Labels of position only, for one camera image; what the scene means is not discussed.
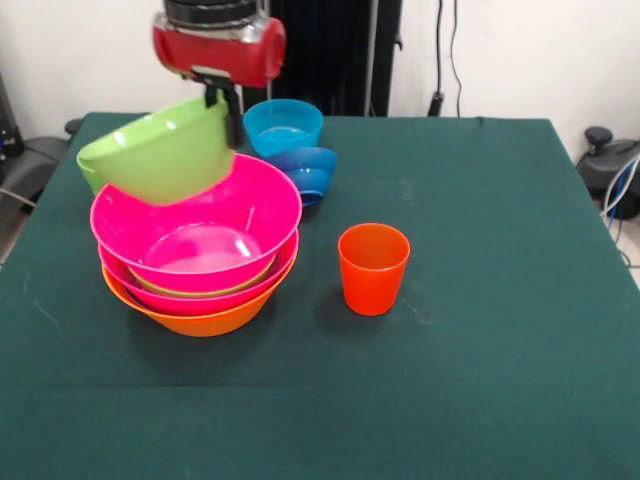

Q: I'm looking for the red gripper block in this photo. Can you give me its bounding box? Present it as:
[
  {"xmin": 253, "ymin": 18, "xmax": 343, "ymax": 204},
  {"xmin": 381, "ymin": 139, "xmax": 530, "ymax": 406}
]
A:
[{"xmin": 152, "ymin": 13, "xmax": 288, "ymax": 150}]

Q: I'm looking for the light blue plastic bowl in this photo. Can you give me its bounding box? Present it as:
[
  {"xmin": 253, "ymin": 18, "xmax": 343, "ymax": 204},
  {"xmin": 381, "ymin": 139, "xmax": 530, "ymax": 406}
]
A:
[{"xmin": 242, "ymin": 98, "xmax": 325, "ymax": 158}]

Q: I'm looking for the green plastic bowl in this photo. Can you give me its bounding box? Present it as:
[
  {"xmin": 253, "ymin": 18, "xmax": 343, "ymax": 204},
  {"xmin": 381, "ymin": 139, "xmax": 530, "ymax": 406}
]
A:
[
  {"xmin": 127, "ymin": 252, "xmax": 277, "ymax": 300},
  {"xmin": 75, "ymin": 95, "xmax": 236, "ymax": 207}
]

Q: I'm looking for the pink plastic bowl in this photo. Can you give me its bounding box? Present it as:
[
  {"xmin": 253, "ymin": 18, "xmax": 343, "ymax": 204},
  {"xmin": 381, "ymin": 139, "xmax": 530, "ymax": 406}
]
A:
[
  {"xmin": 97, "ymin": 228, "xmax": 301, "ymax": 317},
  {"xmin": 89, "ymin": 152, "xmax": 304, "ymax": 294}
]

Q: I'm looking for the dark blue plastic bowl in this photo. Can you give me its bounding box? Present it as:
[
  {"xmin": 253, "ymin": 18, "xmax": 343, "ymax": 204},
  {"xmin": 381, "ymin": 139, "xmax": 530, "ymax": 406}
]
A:
[{"xmin": 265, "ymin": 146, "xmax": 339, "ymax": 209}]

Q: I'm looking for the orange plastic bowl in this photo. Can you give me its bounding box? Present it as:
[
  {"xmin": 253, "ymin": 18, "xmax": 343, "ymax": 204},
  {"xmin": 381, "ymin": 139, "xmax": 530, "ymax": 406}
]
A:
[{"xmin": 101, "ymin": 249, "xmax": 299, "ymax": 338}]

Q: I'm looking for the black office chair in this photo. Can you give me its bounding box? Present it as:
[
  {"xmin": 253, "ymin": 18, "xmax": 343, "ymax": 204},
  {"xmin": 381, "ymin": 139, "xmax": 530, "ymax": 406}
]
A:
[
  {"xmin": 0, "ymin": 118, "xmax": 81, "ymax": 204},
  {"xmin": 576, "ymin": 126, "xmax": 640, "ymax": 221}
]

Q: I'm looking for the red plastic cup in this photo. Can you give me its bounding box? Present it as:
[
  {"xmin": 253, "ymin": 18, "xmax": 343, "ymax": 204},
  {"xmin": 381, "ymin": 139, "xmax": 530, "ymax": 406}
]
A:
[{"xmin": 337, "ymin": 222, "xmax": 412, "ymax": 318}]

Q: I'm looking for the dark green tablecloth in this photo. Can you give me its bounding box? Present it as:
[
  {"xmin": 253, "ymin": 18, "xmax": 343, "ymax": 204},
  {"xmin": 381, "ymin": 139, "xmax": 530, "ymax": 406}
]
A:
[{"xmin": 0, "ymin": 112, "xmax": 640, "ymax": 480}]

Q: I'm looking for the black hanging cable with plug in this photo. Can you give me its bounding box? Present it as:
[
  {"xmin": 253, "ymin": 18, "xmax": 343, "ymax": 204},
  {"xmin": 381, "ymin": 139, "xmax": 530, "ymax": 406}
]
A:
[{"xmin": 429, "ymin": 0, "xmax": 448, "ymax": 117}]

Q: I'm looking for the white blue cable bundle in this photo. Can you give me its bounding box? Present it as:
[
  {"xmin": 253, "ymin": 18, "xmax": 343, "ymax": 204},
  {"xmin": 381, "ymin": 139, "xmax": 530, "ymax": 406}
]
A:
[{"xmin": 601, "ymin": 152, "xmax": 640, "ymax": 269}]

